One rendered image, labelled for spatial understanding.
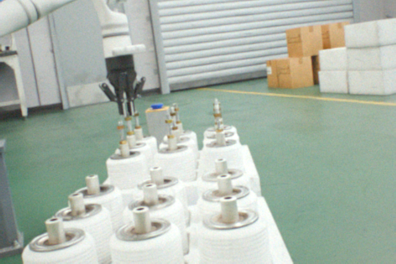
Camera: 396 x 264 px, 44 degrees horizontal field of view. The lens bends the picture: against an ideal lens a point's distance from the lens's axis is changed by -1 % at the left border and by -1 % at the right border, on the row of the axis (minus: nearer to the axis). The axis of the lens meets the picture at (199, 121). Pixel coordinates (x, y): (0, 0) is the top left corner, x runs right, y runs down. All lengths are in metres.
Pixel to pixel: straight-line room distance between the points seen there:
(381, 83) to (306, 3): 3.85
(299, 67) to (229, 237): 4.46
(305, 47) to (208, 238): 4.51
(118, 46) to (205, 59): 5.47
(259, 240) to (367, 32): 3.28
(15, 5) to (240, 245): 1.05
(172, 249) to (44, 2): 1.02
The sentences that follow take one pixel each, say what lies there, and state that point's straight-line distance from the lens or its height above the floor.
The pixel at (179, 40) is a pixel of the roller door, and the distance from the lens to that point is 6.63.
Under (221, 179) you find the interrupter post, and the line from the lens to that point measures 0.77.
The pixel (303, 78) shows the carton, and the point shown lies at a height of 0.09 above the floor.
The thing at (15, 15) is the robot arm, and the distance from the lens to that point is 1.48.
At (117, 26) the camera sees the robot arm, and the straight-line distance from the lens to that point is 1.29.
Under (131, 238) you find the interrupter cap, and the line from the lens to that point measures 0.65.
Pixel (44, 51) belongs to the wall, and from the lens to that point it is 6.40.
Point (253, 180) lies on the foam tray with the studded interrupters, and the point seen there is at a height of 0.17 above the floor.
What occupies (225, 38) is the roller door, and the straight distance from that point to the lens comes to 6.85.
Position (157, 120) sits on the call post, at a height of 0.28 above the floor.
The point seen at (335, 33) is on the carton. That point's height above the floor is 0.49.
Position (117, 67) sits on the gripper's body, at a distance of 1.28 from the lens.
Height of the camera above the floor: 0.48
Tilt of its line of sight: 8 degrees down
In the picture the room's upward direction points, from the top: 8 degrees counter-clockwise
